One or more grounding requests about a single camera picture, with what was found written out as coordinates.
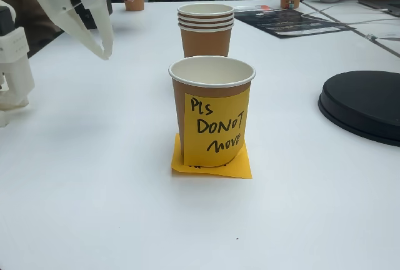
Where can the yellow handwritten sticky note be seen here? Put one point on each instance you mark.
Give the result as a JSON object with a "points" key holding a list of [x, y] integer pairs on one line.
{"points": [[240, 170], [215, 126]]}

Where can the small red white packet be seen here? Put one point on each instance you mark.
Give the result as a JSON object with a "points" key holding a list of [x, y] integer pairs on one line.
{"points": [[263, 7]]}

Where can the black printed poster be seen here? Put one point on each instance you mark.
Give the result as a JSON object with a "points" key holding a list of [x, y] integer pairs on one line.
{"points": [[290, 21]]}

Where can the black round lid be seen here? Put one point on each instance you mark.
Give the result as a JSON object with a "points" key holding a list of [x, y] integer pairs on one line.
{"points": [[365, 104]]}

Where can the grey laptop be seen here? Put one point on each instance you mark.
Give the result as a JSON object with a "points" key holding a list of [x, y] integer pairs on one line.
{"points": [[387, 6]]}

